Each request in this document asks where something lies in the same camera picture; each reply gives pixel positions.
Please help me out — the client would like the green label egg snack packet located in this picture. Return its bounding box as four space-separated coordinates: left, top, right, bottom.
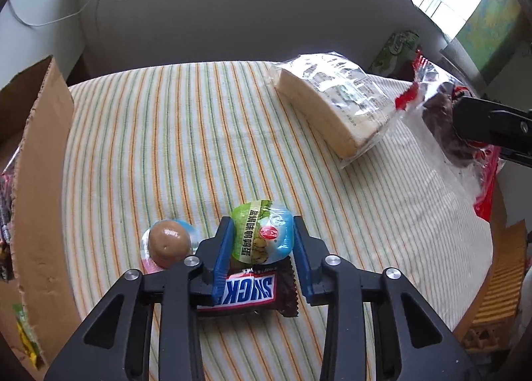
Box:
230 199 297 267

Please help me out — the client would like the green patterned bag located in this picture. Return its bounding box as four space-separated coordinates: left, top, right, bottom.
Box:
368 30 420 76

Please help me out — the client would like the white cable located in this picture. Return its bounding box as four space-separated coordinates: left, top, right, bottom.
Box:
8 0 104 27

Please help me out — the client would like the dark green candy packet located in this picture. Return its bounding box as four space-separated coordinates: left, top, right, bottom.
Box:
17 318 46 369

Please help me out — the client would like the wooden slatted stool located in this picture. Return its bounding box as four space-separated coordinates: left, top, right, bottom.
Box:
461 219 528 352

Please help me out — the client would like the red and clear snack packet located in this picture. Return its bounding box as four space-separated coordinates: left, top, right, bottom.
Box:
395 53 505 224

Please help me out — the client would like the cardboard box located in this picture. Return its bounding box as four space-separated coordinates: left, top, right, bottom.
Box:
0 55 84 369

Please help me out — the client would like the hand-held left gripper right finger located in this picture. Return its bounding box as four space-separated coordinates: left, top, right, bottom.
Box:
292 215 474 381

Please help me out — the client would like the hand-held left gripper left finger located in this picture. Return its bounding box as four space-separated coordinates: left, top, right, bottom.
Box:
44 216 235 381

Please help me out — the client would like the brown egg snack packet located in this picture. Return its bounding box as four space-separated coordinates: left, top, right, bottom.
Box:
141 218 200 274

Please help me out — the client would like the green map poster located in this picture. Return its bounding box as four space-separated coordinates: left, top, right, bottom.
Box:
455 0 526 82

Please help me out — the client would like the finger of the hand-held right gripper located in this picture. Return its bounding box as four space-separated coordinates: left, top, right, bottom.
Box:
452 96 532 146
500 147 532 167

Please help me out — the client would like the clear wrapped bread packet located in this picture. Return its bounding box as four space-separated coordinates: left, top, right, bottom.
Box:
270 52 402 170

